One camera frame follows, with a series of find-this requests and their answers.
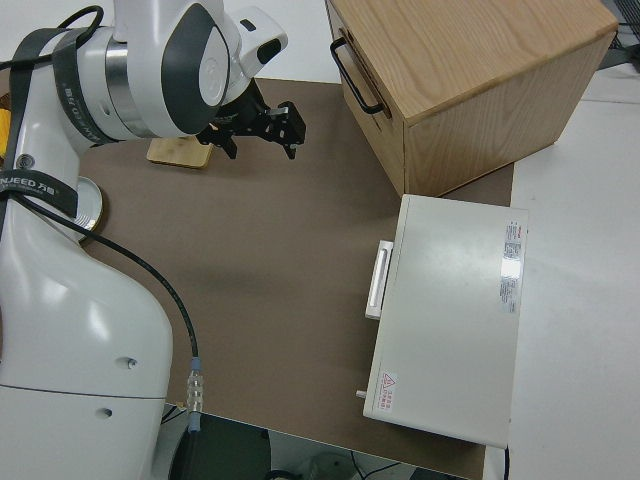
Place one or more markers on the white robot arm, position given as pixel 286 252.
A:
pixel 75 325

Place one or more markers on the yellow corn cob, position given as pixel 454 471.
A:
pixel 3 132

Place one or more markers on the black equipment under table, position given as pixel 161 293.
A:
pixel 220 455

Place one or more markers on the brown table mat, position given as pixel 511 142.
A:
pixel 275 250

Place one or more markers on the gray plate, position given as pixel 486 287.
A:
pixel 90 205

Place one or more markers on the wooden mug tree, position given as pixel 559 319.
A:
pixel 175 152

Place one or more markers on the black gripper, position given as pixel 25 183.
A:
pixel 255 122

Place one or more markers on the white toaster oven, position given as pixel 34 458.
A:
pixel 450 310

